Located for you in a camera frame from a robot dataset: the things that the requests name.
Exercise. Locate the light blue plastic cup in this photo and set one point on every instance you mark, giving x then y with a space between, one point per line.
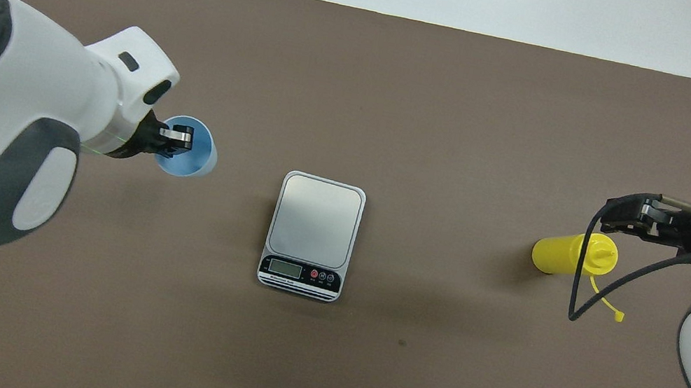
199 154

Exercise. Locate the brown table mat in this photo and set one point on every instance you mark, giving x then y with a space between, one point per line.
406 91

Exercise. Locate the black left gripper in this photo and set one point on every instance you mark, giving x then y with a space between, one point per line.
146 137

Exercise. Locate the yellow squeeze bottle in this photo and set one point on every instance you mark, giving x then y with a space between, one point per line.
559 254

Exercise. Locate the silver digital kitchen scale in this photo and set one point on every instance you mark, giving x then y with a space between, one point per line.
314 220

